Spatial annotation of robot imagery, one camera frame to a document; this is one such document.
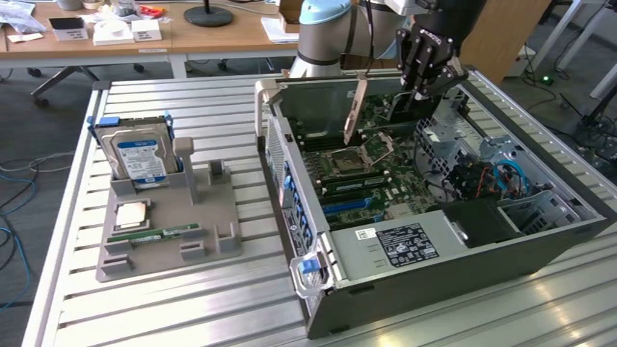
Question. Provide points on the grey desk leg casters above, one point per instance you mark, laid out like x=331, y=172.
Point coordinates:
x=63, y=74

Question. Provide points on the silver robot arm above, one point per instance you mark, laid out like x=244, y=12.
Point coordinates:
x=318, y=36

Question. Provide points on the white round stand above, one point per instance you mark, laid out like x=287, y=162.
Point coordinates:
x=114, y=32

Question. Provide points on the brown cardboard box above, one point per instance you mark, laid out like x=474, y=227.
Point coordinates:
x=290, y=12

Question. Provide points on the red small parts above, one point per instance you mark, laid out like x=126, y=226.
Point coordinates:
x=152, y=12

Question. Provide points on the black graphics card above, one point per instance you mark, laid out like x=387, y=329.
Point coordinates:
x=415, y=112

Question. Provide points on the perforated metal drive cage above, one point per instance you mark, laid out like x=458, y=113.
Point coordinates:
x=448, y=130

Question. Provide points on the wooden cabinet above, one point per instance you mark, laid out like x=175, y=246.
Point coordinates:
x=507, y=36

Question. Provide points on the silver CPU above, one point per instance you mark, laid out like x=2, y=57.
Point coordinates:
x=130, y=215

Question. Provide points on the silver chipset heatsink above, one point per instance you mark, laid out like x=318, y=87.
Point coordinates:
x=400, y=211

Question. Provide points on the blue label hard drive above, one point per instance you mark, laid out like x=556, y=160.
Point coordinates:
x=135, y=155

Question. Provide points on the wooden office desk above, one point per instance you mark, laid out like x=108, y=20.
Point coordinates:
x=72, y=50

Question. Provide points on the grey power supply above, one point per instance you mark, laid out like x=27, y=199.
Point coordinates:
x=356, y=253

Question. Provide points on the white paper stack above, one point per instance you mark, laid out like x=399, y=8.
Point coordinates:
x=280, y=32

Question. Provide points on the white box black top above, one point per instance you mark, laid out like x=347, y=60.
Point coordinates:
x=67, y=30

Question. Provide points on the grey parts rack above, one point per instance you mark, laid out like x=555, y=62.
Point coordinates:
x=168, y=206

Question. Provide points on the beige paper card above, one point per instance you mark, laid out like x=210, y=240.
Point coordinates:
x=24, y=38

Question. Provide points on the metal disk bay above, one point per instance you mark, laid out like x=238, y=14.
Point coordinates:
x=544, y=213

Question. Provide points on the device with green light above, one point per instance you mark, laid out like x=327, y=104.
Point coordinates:
x=545, y=79

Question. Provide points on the black round lamp base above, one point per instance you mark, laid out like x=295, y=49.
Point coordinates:
x=207, y=16

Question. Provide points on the white desk frame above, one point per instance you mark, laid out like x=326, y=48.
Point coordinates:
x=551, y=39

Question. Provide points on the clear plastic bag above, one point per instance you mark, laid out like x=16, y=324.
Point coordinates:
x=19, y=16

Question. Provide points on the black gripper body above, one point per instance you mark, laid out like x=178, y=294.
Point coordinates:
x=454, y=21

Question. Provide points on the grey cup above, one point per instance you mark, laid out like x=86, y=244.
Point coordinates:
x=70, y=4

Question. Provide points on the green motherboard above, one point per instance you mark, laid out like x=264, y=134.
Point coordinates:
x=406, y=188

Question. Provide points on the CPU socket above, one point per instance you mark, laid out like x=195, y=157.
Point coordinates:
x=347, y=162

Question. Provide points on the blue expansion slot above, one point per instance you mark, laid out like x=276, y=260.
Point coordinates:
x=347, y=206

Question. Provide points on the silver socket cover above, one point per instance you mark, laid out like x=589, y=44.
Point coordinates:
x=380, y=148

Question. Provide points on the green RAM stick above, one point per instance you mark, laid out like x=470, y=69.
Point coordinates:
x=356, y=183
x=144, y=234

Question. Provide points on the grey open PC case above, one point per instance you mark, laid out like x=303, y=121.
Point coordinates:
x=434, y=289

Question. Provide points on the small white box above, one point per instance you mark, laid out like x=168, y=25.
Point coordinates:
x=146, y=32

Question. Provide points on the white box red dot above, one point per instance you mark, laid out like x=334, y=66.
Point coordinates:
x=523, y=63

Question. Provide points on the black tripod stand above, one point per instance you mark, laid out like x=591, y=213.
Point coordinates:
x=597, y=123

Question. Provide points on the beige tape roll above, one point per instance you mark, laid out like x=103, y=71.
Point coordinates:
x=91, y=3

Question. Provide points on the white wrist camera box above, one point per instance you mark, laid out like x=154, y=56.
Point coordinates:
x=403, y=6

